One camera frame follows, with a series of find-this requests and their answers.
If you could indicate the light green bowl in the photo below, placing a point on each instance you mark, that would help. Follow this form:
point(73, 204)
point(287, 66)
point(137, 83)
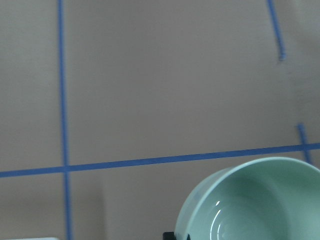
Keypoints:
point(273, 198)

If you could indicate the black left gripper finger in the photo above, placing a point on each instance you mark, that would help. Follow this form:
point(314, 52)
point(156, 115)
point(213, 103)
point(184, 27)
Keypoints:
point(170, 235)

